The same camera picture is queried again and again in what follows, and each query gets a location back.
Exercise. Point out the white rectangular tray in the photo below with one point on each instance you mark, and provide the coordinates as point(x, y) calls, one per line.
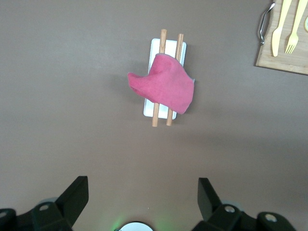
point(169, 47)

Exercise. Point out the pink microfibre cloth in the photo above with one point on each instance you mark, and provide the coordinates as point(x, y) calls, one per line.
point(168, 84)

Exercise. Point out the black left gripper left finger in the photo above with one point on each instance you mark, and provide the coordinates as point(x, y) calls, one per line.
point(69, 204)

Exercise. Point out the yellow plastic fork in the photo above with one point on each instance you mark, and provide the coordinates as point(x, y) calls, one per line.
point(294, 33)

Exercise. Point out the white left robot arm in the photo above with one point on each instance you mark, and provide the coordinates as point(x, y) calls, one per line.
point(136, 227)

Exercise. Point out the bamboo cutting board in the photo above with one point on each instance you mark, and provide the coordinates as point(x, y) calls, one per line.
point(276, 62)

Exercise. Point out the yellow plastic knife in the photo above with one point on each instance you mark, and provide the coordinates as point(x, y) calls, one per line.
point(276, 36)

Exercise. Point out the wooden stick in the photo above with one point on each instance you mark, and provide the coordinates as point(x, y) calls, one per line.
point(163, 41)
point(179, 45)

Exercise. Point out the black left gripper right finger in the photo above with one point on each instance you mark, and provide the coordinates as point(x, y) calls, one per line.
point(211, 204)

